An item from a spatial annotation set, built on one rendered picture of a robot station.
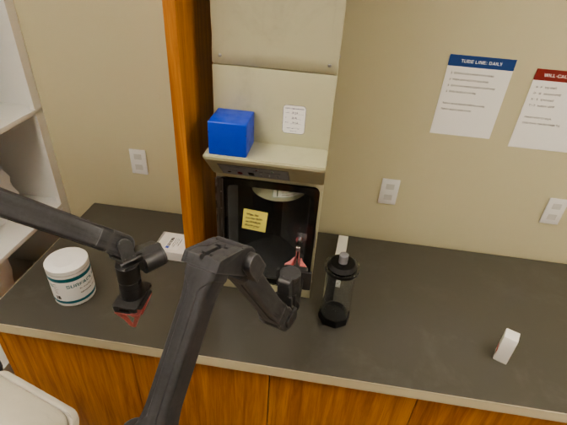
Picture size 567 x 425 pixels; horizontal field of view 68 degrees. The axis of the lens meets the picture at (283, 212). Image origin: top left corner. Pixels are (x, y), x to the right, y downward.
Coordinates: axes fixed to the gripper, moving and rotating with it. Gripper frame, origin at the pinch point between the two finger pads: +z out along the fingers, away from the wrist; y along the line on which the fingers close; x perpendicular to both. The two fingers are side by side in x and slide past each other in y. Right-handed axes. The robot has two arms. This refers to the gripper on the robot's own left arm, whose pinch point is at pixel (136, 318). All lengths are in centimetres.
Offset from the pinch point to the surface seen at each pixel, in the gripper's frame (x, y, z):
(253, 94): -25, 32, -55
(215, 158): -17.3, 21.0, -40.7
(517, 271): -126, 63, 15
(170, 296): 1.1, 24.4, 15.9
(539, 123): -117, 75, -41
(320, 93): -42, 32, -57
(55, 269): 33.0, 14.8, 1.3
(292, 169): -37, 22, -40
